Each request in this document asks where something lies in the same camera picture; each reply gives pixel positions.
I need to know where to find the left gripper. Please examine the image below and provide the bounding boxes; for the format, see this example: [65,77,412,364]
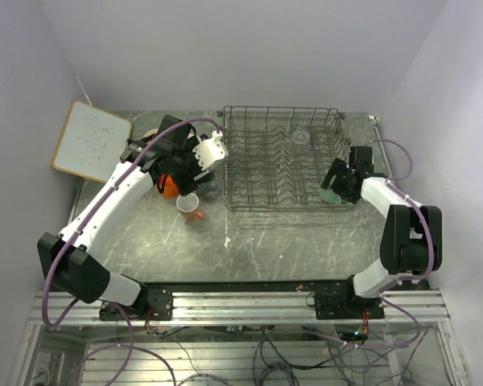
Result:
[171,136,217,196]

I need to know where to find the orange enamel mug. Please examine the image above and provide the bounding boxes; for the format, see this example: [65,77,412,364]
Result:
[155,175,180,199]

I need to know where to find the blue printed mug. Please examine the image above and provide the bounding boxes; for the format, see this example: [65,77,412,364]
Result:
[195,181,218,198]

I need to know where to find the salmon printed mug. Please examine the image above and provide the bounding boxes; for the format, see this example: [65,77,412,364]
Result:
[175,193,205,221]

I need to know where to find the clear glass cup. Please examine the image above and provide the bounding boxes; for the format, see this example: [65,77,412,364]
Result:
[290,127,311,155]

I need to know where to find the light pink mug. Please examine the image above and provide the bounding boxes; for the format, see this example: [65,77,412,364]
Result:
[142,129,158,142]

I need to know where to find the mint green mug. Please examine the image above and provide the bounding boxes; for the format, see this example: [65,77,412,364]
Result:
[319,187,343,205]

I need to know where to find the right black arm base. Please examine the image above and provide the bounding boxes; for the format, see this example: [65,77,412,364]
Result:
[305,285,385,320]

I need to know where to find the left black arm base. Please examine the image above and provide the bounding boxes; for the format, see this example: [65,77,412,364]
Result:
[98,280,174,321]

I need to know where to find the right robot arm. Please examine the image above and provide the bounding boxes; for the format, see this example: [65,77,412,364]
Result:
[319,146,443,318]

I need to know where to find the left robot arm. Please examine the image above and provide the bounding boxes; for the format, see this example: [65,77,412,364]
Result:
[37,115,228,319]

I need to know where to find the grey wire dish rack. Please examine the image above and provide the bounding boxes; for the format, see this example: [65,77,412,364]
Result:
[218,105,353,212]

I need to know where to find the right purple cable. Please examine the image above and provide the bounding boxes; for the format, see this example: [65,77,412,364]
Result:
[364,138,436,350]

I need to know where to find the purple cable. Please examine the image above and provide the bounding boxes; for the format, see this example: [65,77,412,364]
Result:
[42,117,225,386]
[364,138,436,350]

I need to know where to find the small whiteboard with wooden frame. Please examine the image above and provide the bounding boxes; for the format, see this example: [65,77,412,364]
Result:
[52,101,132,183]

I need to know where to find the aluminium mounting rail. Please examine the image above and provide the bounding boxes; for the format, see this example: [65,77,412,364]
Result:
[27,289,452,325]

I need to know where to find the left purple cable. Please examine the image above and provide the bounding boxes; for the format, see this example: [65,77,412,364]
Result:
[42,117,225,386]

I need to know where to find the loose cables under table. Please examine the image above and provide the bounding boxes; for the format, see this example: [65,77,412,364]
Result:
[120,323,411,386]

